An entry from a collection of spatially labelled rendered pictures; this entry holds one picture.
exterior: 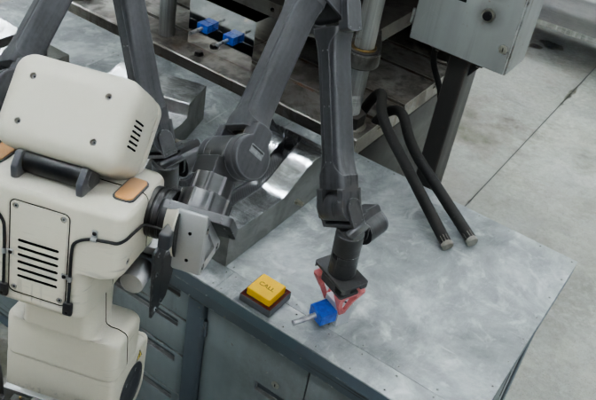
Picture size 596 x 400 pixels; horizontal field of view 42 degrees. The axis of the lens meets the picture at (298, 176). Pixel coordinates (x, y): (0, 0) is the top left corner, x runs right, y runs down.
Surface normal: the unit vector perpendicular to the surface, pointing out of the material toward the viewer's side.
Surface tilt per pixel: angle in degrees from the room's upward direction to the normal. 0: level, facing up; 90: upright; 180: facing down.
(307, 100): 0
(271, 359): 90
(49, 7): 58
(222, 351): 90
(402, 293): 0
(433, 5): 90
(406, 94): 0
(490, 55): 90
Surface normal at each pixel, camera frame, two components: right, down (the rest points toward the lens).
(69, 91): -0.09, -0.16
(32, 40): 0.72, -0.08
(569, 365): 0.15, -0.81
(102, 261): -0.24, 0.40
